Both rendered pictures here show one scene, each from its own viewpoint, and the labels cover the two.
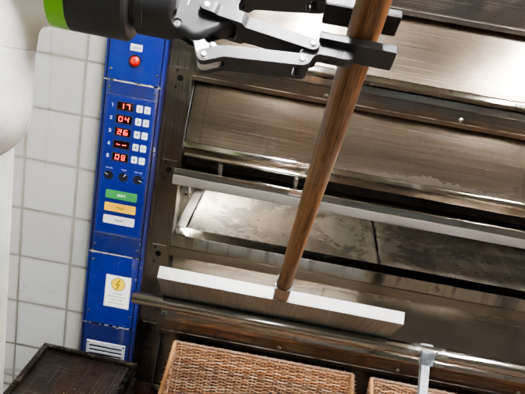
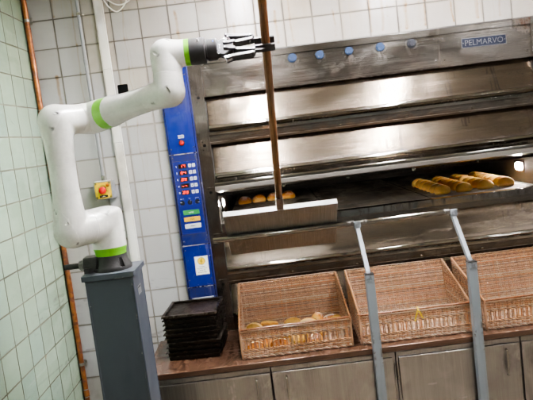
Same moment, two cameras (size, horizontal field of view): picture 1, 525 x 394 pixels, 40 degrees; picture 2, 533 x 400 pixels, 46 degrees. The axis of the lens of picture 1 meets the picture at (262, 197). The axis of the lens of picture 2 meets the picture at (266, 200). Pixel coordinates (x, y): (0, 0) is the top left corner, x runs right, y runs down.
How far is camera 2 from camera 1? 1.57 m
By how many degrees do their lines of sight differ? 14
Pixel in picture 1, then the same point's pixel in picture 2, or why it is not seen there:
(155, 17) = (212, 52)
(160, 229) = (214, 225)
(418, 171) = (329, 154)
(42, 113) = (142, 183)
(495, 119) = (355, 119)
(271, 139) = (255, 161)
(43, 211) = (153, 235)
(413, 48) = (307, 99)
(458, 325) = (378, 228)
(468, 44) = (330, 90)
